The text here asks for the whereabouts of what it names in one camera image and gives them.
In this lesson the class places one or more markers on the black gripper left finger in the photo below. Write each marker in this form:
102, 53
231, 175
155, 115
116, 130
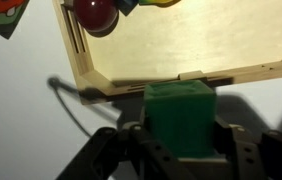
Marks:
114, 153

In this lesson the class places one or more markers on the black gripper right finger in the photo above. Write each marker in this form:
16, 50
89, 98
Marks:
257, 156

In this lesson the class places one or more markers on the wooden tray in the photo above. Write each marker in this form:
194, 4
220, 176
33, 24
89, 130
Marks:
187, 40

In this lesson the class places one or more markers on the blue block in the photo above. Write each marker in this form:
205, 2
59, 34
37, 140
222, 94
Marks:
126, 6

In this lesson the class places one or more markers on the dark red ball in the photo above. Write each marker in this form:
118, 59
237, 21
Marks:
96, 15

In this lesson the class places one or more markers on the yellow toy banana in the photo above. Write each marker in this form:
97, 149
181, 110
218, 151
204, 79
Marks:
161, 2

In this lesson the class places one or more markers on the multicoloured picture cube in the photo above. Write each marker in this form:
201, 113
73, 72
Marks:
1, 13

